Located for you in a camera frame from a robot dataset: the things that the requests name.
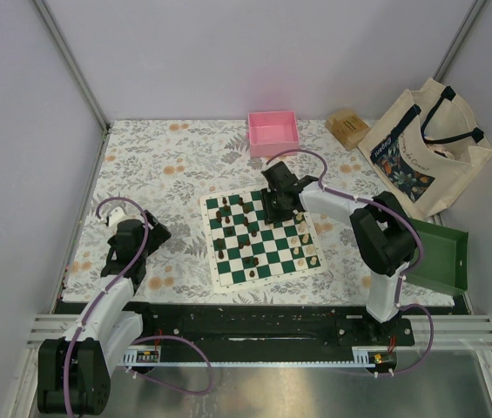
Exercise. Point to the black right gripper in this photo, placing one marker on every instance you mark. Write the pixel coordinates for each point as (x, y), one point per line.
(270, 217)

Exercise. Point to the green metal tray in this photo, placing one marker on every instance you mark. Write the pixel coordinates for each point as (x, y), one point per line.
(445, 265)

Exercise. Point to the floral patterned table mat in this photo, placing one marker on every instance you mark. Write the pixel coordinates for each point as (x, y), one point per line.
(166, 167)

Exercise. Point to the green white chess board mat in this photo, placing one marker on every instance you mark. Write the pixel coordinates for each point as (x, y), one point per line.
(236, 232)

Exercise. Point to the aluminium frame rail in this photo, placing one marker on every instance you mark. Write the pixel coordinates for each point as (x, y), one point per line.
(441, 333)

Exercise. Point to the pink plastic box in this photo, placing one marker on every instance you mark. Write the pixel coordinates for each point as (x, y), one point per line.
(272, 132)

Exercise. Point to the beige canvas tote bag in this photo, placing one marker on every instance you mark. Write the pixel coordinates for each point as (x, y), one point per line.
(427, 148)

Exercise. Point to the small cardboard box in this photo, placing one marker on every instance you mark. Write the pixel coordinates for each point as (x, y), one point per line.
(347, 127)

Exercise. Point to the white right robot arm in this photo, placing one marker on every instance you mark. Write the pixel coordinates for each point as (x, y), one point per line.
(384, 235)

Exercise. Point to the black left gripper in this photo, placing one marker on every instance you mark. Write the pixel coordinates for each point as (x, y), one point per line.
(158, 235)

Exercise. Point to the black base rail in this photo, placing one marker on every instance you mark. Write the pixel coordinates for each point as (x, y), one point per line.
(257, 333)

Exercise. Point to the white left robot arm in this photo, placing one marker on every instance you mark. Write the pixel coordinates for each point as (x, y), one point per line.
(74, 371)

